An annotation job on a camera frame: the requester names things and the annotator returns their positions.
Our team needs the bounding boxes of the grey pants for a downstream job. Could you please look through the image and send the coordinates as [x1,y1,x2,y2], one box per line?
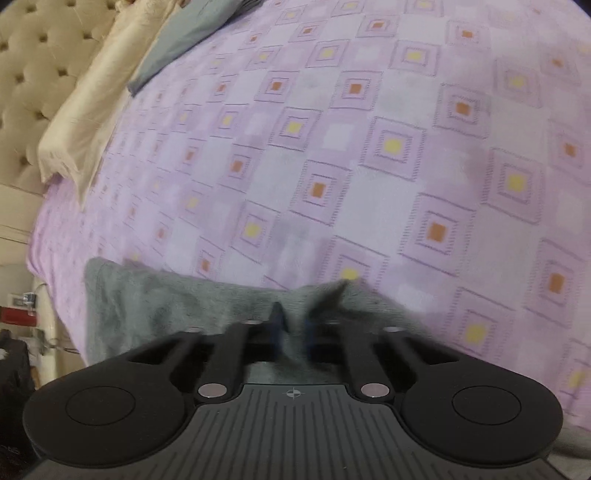
[84,257,437,384]

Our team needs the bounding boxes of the folded blue-grey cloth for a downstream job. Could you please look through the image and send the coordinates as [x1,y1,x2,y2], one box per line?
[128,0,265,96]

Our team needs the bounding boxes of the beige satin pillow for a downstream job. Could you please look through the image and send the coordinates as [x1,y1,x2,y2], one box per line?
[38,0,188,205]

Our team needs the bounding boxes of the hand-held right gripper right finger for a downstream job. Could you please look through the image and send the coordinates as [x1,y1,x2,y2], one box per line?
[304,318,444,402]

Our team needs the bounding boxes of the cream tufted headboard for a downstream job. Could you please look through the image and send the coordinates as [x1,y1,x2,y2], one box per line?
[0,0,118,197]

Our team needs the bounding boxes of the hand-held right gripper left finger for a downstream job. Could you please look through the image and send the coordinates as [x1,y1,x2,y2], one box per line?
[124,302,288,401]

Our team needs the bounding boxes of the purple checked bedsheet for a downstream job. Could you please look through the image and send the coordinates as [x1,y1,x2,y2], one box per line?
[25,0,591,437]

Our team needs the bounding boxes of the red box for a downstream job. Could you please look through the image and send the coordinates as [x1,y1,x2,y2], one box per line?
[0,306,38,326]

